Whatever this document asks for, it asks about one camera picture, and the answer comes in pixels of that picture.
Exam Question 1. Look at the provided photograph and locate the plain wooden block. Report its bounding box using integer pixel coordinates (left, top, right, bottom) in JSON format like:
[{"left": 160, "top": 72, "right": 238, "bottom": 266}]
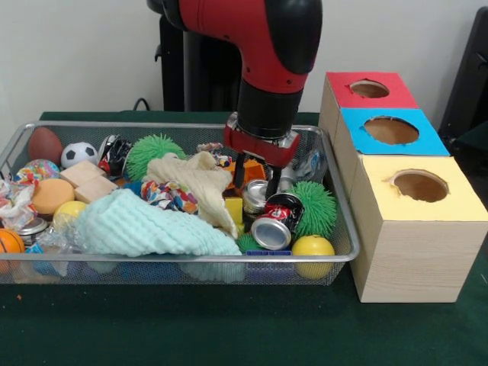
[
  {"left": 59, "top": 160, "right": 106, "bottom": 188},
  {"left": 74, "top": 175, "right": 120, "bottom": 204}
]

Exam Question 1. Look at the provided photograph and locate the small black white soccer ball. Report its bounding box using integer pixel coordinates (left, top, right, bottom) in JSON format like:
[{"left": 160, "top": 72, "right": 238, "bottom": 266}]
[{"left": 60, "top": 142, "right": 100, "bottom": 169}]

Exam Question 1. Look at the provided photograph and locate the black stand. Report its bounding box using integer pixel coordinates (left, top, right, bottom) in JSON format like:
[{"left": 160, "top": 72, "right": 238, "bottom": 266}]
[{"left": 438, "top": 6, "right": 488, "bottom": 142}]

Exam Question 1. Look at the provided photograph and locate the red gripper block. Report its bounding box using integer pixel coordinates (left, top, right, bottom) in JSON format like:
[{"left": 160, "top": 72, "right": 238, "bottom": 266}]
[{"left": 223, "top": 114, "right": 302, "bottom": 201}]

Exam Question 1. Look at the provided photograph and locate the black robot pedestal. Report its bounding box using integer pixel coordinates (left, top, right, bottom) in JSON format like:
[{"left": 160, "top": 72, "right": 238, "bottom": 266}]
[{"left": 156, "top": 0, "right": 246, "bottom": 114}]

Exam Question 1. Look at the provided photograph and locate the colourful knotted rope toy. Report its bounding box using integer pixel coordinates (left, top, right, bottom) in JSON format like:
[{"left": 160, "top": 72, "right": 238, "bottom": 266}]
[{"left": 141, "top": 180, "right": 200, "bottom": 215}]

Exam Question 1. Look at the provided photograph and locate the small orange basketball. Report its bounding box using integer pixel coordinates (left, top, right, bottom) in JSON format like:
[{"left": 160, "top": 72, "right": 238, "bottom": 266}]
[{"left": 0, "top": 228, "right": 27, "bottom": 255}]

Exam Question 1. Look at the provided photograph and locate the cream waffle cloth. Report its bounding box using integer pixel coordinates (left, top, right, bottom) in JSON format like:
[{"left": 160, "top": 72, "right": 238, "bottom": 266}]
[{"left": 143, "top": 151, "right": 241, "bottom": 239}]

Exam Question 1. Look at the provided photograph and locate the yellow smiley ball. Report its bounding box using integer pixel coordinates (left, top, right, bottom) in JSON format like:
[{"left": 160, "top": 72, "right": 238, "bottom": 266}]
[{"left": 291, "top": 235, "right": 336, "bottom": 278}]

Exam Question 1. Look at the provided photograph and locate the green fuzzy toy with eyes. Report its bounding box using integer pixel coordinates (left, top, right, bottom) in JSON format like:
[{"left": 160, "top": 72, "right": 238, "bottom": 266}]
[{"left": 290, "top": 181, "right": 339, "bottom": 239}]

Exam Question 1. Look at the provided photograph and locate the plain yellow ball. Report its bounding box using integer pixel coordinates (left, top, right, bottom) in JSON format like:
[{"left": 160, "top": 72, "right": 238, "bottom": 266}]
[{"left": 52, "top": 200, "right": 88, "bottom": 228}]

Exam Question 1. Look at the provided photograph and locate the small globe print ball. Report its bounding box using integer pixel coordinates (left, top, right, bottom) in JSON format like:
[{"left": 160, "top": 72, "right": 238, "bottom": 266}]
[{"left": 15, "top": 159, "right": 61, "bottom": 185}]

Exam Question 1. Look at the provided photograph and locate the small brown football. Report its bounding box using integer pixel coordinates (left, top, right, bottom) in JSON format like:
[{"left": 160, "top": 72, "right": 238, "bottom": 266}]
[{"left": 27, "top": 126, "right": 63, "bottom": 162}]

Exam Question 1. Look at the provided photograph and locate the mint green waffle cloth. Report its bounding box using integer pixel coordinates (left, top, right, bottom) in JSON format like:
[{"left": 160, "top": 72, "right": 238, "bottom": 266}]
[{"left": 74, "top": 188, "right": 243, "bottom": 258}]

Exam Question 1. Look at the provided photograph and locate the yellow toy block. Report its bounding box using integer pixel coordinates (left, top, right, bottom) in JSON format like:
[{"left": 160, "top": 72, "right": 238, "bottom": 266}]
[{"left": 223, "top": 196, "right": 245, "bottom": 226}]

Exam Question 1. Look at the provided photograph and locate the dark green table cloth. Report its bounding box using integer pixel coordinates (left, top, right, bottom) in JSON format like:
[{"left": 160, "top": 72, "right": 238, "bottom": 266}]
[{"left": 0, "top": 111, "right": 488, "bottom": 366}]

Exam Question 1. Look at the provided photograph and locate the clear shallow mesh bin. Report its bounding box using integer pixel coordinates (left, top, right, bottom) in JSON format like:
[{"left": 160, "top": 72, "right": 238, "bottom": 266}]
[{"left": 0, "top": 122, "right": 361, "bottom": 286}]

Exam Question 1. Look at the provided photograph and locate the green spiky ball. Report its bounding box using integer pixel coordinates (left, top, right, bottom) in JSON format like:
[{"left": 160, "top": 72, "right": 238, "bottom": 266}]
[{"left": 124, "top": 134, "right": 187, "bottom": 182}]

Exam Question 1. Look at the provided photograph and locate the black silver drink can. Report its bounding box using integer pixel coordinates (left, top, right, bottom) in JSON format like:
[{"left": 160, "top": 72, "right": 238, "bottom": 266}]
[{"left": 252, "top": 192, "right": 306, "bottom": 251}]

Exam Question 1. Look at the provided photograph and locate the brown round burger toy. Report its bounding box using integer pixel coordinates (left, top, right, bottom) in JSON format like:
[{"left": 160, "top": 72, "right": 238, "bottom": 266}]
[{"left": 31, "top": 178, "right": 76, "bottom": 216}]

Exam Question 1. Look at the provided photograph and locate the wooden box with three holes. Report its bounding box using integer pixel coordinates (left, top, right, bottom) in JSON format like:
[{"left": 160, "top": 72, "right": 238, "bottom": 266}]
[{"left": 319, "top": 72, "right": 488, "bottom": 303}]

